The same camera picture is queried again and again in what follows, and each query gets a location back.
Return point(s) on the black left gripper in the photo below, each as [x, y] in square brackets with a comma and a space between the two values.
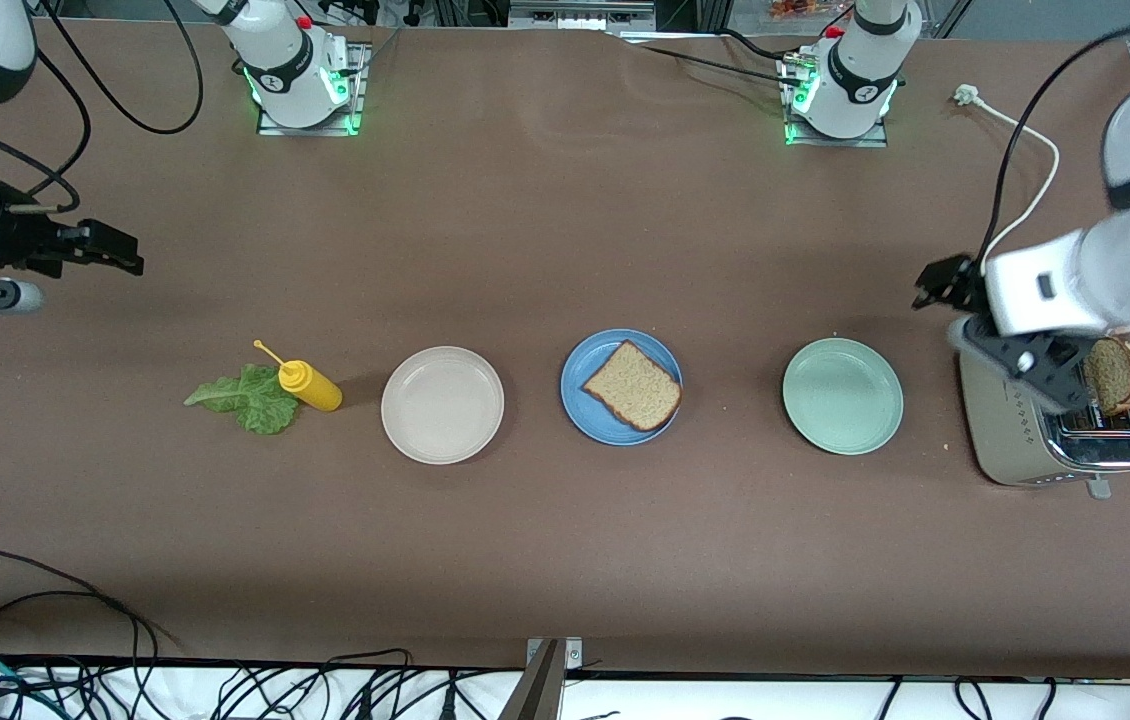
[953, 281]

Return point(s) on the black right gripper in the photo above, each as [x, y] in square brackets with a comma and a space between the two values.
[17, 240]

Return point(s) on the green lettuce leaf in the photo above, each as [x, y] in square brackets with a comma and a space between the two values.
[255, 405]

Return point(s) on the brown bread slice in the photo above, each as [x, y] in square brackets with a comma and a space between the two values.
[630, 385]
[1115, 380]

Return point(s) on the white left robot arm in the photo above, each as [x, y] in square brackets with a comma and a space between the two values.
[1125, 270]

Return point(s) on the green plate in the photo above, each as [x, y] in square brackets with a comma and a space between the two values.
[843, 396]

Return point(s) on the beige plate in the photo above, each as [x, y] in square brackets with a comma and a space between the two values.
[442, 405]

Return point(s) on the blue plate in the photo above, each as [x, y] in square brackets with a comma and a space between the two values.
[585, 420]

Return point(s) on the beige chrome toaster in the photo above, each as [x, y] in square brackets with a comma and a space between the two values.
[1005, 440]

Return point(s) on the yellow mustard squeeze bottle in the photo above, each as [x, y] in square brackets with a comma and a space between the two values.
[317, 389]

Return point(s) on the orange background item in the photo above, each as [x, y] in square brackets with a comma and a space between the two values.
[797, 9]

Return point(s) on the grey background box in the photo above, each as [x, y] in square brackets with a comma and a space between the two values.
[580, 15]

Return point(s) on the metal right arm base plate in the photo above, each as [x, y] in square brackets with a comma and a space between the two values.
[359, 95]

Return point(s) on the metal table edge bracket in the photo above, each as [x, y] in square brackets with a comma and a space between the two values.
[540, 690]

